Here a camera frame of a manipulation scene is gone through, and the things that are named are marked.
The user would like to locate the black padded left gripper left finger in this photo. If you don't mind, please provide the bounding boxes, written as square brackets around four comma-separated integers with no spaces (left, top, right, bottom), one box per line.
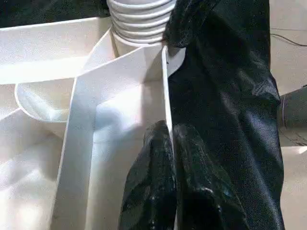
[119,120,177,230]

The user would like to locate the black floor cables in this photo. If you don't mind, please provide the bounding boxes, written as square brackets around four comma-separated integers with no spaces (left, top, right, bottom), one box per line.
[270,33,307,46]

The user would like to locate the white plastic table leg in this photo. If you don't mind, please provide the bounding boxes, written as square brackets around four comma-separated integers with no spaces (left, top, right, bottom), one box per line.
[106,0,177,46]

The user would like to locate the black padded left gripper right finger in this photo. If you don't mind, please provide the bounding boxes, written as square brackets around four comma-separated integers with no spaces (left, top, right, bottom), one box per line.
[172,124,250,230]

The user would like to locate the white plastic table top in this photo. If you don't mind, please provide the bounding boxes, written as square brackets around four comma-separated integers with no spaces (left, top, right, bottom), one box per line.
[0,16,188,230]

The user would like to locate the black work mat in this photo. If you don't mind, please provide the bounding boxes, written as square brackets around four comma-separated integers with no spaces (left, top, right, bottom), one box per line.
[0,0,286,230]

